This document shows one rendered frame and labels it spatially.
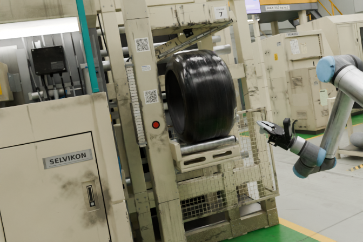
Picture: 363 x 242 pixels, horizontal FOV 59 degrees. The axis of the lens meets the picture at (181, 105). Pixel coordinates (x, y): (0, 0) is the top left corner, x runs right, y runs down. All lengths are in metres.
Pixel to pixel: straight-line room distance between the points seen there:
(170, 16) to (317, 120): 4.65
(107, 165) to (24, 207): 0.28
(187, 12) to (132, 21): 0.49
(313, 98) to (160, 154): 4.79
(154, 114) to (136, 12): 0.57
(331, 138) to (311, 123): 4.56
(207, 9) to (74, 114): 1.41
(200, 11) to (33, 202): 1.58
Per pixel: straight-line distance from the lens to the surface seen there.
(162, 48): 2.25
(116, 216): 1.15
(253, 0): 6.09
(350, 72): 1.52
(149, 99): 1.80
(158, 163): 1.84
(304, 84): 6.33
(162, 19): 2.15
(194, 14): 2.21
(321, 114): 6.46
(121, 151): 2.56
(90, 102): 1.09
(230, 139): 1.87
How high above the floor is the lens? 1.24
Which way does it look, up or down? 3 degrees down
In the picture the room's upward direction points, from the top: 9 degrees counter-clockwise
